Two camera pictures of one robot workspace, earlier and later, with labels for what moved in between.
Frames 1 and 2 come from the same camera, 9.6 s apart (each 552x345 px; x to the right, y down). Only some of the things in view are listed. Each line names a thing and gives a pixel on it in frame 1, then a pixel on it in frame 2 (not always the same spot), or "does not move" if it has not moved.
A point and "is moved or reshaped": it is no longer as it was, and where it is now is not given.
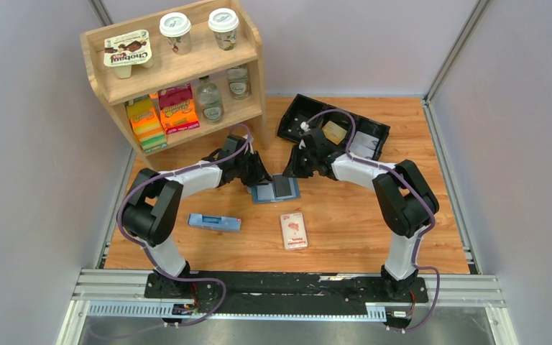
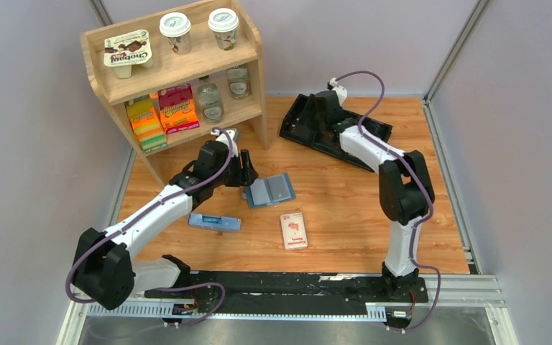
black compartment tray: (358, 136) does not move
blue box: (281, 188) is moved or reshaped
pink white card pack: (294, 231) does not move
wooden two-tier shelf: (167, 80) does not move
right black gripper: (292, 170) → (313, 108)
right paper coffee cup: (224, 21) does not move
